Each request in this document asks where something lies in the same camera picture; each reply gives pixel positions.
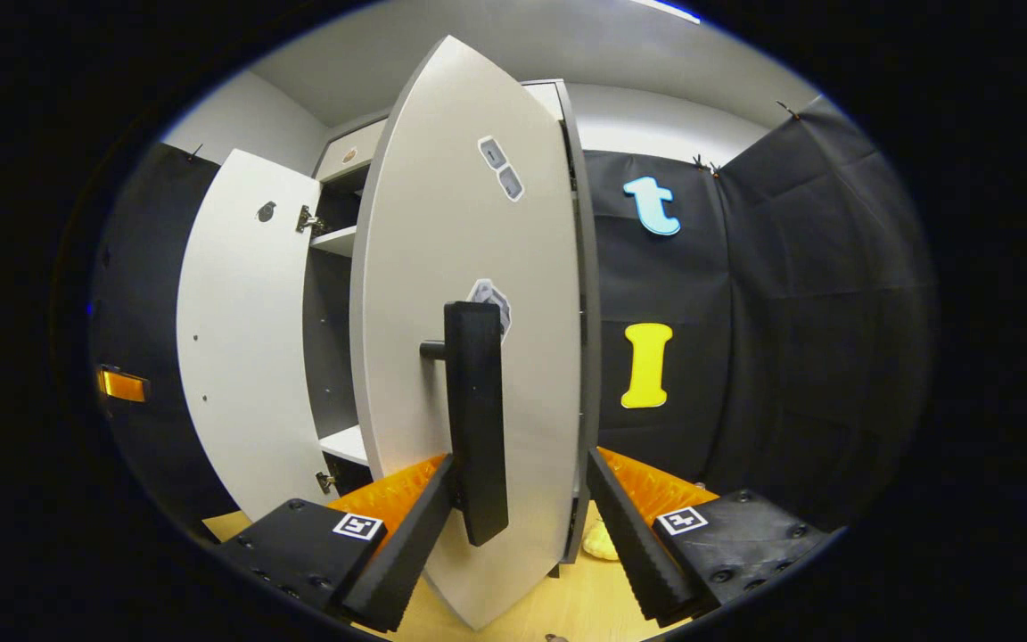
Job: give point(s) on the pale yellow object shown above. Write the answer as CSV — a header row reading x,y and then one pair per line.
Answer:
x,y
600,542

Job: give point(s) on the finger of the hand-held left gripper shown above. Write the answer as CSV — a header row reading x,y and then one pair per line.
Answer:
x,y
124,385

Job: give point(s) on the white shoe cabinet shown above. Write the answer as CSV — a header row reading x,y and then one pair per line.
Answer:
x,y
331,357

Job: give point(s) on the white cabinet shelf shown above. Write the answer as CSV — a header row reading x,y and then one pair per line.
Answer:
x,y
349,443
337,241

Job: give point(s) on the white cabinet drawer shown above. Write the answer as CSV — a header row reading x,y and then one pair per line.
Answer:
x,y
353,153

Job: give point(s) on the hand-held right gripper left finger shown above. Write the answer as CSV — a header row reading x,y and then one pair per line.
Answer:
x,y
398,562

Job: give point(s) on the white shoe cabinet door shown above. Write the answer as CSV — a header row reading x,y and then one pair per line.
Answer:
x,y
424,250
237,357

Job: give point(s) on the metal door hinge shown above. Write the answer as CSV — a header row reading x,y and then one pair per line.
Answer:
x,y
326,482
308,220

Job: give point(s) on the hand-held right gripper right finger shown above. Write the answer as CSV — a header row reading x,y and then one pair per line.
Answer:
x,y
634,544

